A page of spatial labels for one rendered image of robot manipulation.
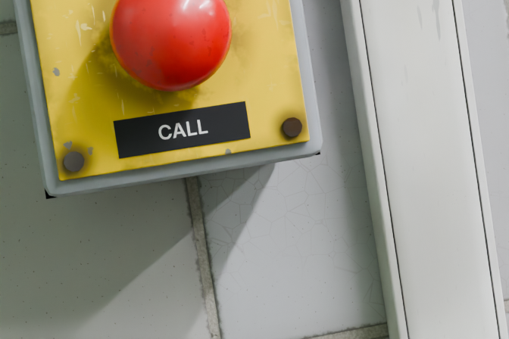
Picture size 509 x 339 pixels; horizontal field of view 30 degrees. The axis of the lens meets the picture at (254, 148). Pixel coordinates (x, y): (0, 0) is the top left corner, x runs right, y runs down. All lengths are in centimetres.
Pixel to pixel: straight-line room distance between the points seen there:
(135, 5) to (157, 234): 13
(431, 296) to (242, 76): 14
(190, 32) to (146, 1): 2
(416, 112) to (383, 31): 4
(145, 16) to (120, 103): 4
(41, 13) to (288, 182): 14
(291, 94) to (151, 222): 10
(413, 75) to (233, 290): 12
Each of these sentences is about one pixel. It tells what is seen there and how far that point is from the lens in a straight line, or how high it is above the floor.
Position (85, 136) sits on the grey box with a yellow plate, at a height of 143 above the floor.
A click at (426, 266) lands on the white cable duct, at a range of 41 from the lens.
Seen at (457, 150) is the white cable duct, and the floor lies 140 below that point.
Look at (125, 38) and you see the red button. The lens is 30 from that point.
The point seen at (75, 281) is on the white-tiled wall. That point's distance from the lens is 41.
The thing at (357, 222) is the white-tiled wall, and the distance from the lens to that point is 42.
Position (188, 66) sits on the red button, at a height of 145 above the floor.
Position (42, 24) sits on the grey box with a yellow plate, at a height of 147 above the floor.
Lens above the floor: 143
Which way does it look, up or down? 3 degrees down
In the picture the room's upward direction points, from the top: 9 degrees counter-clockwise
